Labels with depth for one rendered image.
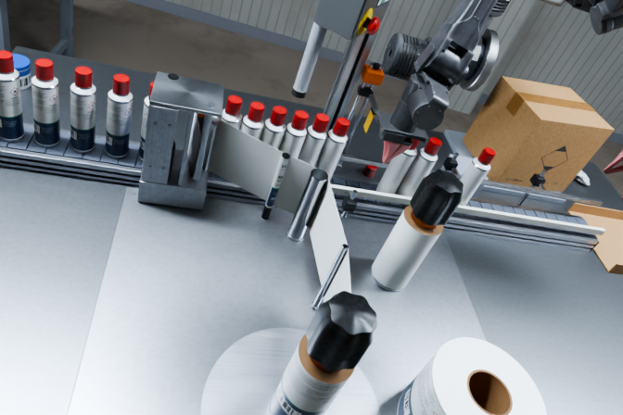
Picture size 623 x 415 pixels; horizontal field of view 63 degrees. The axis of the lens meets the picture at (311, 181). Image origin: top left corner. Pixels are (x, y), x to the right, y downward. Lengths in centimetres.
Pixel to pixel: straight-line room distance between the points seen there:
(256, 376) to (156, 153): 47
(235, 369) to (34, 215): 55
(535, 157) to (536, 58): 272
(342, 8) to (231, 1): 291
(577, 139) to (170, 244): 126
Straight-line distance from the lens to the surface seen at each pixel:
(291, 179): 110
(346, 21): 109
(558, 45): 441
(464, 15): 99
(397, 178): 133
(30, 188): 126
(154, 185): 112
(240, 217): 117
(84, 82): 117
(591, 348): 148
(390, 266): 111
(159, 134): 103
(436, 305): 119
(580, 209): 191
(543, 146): 171
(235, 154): 114
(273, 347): 97
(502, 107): 174
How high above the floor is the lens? 170
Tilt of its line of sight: 38 degrees down
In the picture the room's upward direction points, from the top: 22 degrees clockwise
